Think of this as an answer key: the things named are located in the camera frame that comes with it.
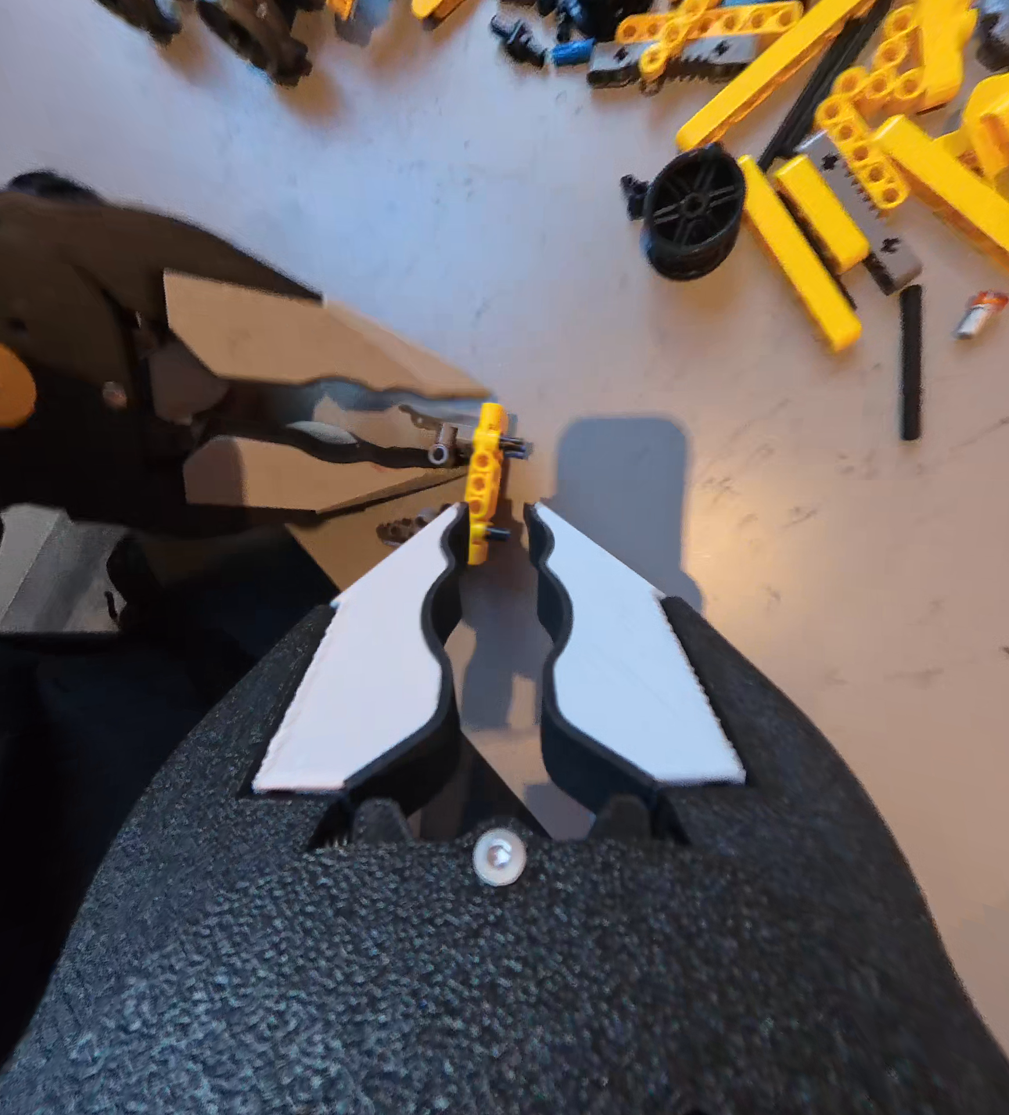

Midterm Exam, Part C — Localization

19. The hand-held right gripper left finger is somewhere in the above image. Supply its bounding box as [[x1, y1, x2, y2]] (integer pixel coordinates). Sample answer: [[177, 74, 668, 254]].
[[252, 502, 471, 815]]

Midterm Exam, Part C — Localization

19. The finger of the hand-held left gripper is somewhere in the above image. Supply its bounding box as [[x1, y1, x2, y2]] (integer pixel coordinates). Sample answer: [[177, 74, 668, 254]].
[[184, 418, 475, 517], [163, 270, 492, 406]]

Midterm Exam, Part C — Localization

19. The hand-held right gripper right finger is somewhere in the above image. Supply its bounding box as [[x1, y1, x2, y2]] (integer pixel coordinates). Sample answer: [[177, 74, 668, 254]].
[[523, 501, 746, 818]]

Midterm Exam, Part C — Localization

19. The grey and yellow brick assembly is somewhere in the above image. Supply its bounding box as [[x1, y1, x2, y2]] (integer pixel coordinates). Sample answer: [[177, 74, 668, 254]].
[[376, 402, 481, 548]]

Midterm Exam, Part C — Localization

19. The yellow frame brick with pins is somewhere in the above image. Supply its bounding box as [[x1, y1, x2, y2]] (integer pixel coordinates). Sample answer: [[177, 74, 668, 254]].
[[463, 402, 530, 564]]

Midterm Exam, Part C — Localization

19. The grey desk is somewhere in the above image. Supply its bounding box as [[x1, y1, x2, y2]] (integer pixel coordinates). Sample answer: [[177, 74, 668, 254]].
[[0, 0, 1009, 1090]]

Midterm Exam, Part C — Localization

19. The yellow black brick vehicle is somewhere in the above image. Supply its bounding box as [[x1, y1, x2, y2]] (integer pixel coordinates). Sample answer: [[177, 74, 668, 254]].
[[95, 0, 471, 88]]

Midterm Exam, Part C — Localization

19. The black toy wheel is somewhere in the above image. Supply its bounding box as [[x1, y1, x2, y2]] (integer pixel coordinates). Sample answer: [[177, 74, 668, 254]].
[[641, 143, 746, 282]]

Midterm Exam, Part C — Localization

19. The grey gear rack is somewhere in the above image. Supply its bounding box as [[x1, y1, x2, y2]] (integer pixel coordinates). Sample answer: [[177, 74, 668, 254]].
[[796, 131, 924, 296], [587, 35, 753, 90]]

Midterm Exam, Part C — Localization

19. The short black axle rod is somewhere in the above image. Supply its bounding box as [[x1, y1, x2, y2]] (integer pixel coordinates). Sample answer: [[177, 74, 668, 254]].
[[898, 285, 924, 443]]

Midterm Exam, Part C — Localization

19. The small silver red battery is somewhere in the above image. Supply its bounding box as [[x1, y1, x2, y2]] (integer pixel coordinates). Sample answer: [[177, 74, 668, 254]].
[[953, 292, 1009, 341]]

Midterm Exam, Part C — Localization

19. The short yellow beam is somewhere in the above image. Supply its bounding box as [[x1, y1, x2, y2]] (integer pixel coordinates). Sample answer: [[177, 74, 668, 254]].
[[770, 154, 871, 275]]

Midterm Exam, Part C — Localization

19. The long flat yellow beam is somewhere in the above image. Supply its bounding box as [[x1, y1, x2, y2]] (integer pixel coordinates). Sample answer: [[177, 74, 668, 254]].
[[676, 0, 875, 153]]

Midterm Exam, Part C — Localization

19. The long black axle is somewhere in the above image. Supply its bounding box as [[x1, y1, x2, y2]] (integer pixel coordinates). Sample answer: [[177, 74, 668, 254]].
[[757, 0, 893, 171]]

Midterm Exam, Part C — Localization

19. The long yellow holed liftarm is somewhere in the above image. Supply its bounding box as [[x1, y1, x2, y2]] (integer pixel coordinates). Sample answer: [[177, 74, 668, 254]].
[[616, 2, 806, 46]]

